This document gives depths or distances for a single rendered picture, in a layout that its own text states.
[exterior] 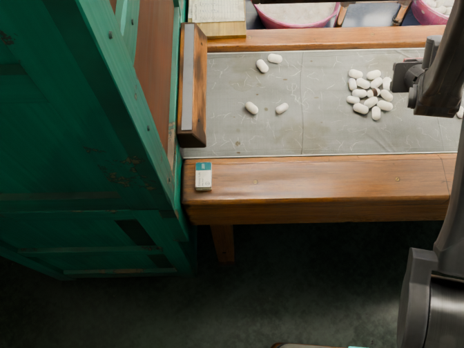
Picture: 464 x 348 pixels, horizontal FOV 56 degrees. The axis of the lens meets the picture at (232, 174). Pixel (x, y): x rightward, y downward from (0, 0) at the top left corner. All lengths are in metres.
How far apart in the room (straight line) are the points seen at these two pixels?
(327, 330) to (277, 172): 0.85
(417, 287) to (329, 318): 1.27
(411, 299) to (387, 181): 0.61
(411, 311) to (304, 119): 0.72
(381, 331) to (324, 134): 0.90
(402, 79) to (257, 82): 0.35
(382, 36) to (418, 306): 0.89
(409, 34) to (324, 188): 0.49
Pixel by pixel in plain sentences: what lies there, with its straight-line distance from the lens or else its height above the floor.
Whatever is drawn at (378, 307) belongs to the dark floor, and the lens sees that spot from 1.75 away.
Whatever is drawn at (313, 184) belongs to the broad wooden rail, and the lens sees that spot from 0.98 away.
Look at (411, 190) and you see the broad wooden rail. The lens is 1.03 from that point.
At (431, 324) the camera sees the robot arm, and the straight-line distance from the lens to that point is 0.44.
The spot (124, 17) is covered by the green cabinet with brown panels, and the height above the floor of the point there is 1.27.
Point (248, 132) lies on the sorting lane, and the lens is 1.05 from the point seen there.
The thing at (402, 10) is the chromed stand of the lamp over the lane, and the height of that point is 0.81.
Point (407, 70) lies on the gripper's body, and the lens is 1.02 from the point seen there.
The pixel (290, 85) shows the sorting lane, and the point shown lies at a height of 0.74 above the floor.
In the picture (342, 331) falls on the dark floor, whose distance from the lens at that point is 1.71.
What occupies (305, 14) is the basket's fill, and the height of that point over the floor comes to 0.73.
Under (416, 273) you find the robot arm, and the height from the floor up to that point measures 1.26.
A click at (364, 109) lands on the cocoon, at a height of 0.76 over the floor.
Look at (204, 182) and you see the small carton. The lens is 0.95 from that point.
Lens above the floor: 1.67
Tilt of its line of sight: 67 degrees down
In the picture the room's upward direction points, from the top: 3 degrees counter-clockwise
